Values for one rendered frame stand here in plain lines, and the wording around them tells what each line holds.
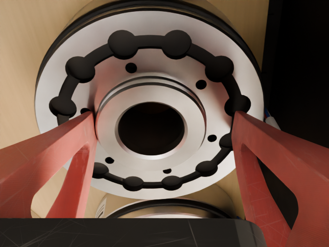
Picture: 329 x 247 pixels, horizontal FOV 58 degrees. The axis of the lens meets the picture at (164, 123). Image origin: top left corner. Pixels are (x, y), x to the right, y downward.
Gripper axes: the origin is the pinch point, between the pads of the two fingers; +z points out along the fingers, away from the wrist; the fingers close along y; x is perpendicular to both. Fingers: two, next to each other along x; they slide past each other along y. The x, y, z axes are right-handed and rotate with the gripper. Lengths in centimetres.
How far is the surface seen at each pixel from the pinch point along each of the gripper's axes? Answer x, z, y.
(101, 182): 3.7, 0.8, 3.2
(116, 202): 7.3, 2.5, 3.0
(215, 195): 7.3, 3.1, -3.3
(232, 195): 8.8, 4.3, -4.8
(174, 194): 4.8, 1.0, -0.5
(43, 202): 9.0, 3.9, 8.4
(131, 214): 6.8, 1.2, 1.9
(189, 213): 6.6, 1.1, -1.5
